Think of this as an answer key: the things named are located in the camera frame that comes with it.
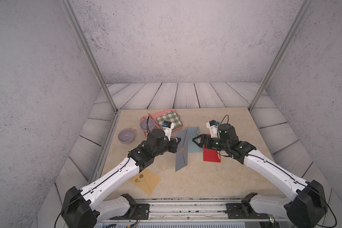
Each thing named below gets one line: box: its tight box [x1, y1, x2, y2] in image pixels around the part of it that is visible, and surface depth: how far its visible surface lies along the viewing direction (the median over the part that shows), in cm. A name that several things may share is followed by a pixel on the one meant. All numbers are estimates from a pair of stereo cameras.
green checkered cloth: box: [156, 110, 183, 130], surface depth 117 cm
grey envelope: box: [175, 129, 189, 172], surface depth 79 cm
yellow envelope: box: [128, 168, 162, 196], surface depth 86 cm
